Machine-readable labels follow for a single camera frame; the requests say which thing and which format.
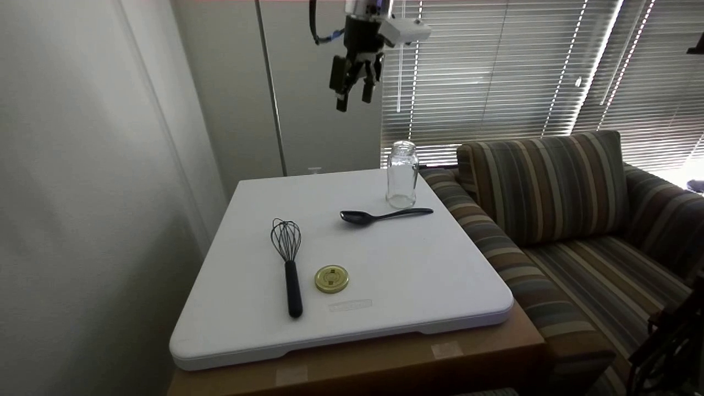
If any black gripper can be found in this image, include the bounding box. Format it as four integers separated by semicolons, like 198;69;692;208
328;16;386;114

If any yellow metal jar lid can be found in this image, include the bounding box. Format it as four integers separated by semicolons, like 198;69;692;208
311;263;352;296

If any clear glass jar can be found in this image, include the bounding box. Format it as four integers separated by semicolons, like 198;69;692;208
385;139;421;211

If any black plastic spoon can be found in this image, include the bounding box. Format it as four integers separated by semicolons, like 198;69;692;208
339;208;436;230

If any striped sofa cushion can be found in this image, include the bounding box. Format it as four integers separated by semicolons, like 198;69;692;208
456;131;628;249

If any white plastic board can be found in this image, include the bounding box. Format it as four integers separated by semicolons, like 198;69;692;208
166;168;515;374

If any brown cardboard box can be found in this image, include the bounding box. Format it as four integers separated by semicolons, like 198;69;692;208
165;303;548;396

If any striped fabric sofa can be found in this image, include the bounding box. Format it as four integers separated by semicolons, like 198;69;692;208
417;131;704;396

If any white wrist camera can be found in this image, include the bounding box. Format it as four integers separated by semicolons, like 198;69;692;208
379;17;434;47

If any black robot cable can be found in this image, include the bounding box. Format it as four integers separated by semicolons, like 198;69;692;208
306;0;347;48

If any thin vertical wall conduit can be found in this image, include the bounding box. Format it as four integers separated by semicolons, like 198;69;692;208
253;0;287;178

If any black handled wire whisk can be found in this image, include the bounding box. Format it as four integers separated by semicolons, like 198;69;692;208
269;219;306;321

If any dark metal frame stand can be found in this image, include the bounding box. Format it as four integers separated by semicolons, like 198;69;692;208
625;274;704;396

